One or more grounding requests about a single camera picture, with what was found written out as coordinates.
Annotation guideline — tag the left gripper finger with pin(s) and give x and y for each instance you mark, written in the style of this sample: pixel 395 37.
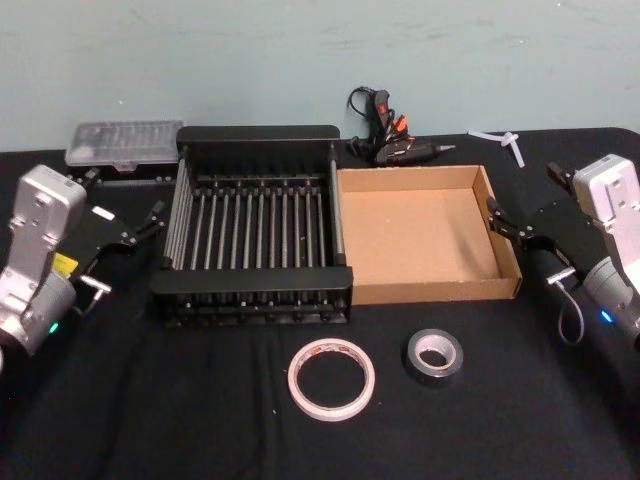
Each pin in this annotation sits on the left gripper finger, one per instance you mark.
pixel 90 176
pixel 147 224

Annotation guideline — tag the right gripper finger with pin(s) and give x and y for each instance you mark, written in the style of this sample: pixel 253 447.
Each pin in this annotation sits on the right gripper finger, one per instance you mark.
pixel 559 172
pixel 505 225

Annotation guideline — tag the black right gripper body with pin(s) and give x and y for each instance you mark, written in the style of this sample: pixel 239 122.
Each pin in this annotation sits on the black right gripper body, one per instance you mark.
pixel 567 235

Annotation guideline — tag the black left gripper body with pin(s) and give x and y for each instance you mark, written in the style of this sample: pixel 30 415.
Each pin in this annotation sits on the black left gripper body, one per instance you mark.
pixel 95 232

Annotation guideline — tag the white tape roll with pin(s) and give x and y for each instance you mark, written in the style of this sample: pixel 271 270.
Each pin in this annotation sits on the white tape roll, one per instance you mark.
pixel 300 395

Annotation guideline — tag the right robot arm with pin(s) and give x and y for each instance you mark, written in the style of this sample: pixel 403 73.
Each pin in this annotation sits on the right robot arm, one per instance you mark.
pixel 612 210

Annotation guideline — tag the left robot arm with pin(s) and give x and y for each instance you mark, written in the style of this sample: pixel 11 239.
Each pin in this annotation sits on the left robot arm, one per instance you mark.
pixel 37 235

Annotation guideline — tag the clear plastic case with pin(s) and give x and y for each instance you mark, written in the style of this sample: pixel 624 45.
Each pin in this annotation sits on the clear plastic case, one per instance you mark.
pixel 125 142

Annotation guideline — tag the shallow brown cardboard tray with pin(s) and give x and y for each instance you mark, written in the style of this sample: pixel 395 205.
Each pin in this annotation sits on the shallow brown cardboard tray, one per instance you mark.
pixel 415 240

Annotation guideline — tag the black rack with steel bars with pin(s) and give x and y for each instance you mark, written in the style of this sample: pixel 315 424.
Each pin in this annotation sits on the black rack with steel bars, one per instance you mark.
pixel 250 282

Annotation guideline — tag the black table cloth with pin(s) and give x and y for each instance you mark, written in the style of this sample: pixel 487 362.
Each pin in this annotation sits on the black table cloth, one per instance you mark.
pixel 210 440

